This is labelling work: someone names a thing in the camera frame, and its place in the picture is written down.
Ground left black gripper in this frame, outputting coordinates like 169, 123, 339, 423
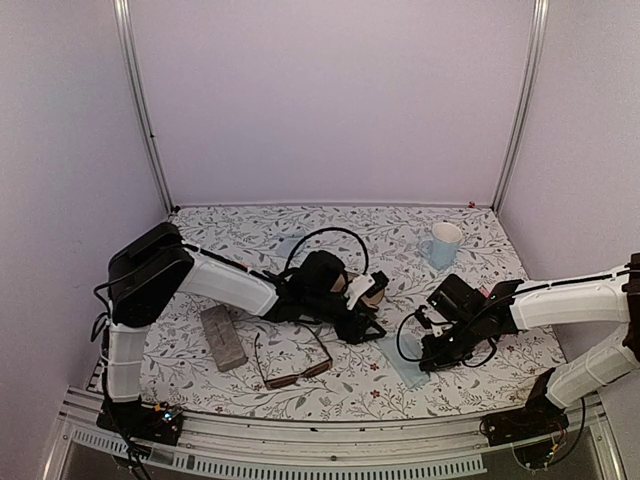
305, 292, 388, 346

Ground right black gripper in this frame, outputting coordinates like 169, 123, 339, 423
420, 315, 482, 372

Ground black glasses case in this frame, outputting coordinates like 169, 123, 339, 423
332, 270, 387, 309

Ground blue cleaning cloth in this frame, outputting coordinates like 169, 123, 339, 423
377, 333, 430, 391

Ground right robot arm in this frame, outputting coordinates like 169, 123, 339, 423
418, 255, 639, 436

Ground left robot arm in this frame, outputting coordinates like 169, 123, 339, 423
91, 222, 388, 434

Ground brown sunglasses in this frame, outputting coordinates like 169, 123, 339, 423
253, 323, 334, 390

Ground light blue mug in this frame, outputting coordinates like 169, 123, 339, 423
418, 222, 464, 270

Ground grey glasses case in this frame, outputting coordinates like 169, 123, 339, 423
200, 305, 248, 373

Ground floral tablecloth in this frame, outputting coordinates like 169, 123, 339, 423
139, 206, 564, 421

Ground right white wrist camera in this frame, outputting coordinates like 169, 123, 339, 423
415, 306, 451, 337

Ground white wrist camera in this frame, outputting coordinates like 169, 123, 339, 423
415, 306, 451, 337
344, 271, 389, 310

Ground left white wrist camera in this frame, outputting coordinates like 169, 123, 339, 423
344, 271, 389, 310

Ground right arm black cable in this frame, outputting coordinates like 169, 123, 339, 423
397, 309, 499, 369

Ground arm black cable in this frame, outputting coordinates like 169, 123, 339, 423
282, 227, 372, 281
397, 309, 499, 369

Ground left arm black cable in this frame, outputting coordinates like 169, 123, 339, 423
282, 227, 372, 281

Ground front aluminium rail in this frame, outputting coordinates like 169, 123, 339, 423
43, 388, 628, 479

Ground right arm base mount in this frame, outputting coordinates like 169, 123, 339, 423
479, 395, 569, 471

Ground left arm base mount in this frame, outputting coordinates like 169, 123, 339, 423
96, 399, 184, 446

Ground right aluminium frame post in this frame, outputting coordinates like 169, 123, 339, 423
492, 0, 550, 210

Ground aluminium frame post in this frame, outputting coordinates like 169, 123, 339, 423
113, 0, 175, 215
492, 0, 550, 210

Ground left aluminium frame post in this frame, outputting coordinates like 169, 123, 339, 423
113, 0, 175, 215

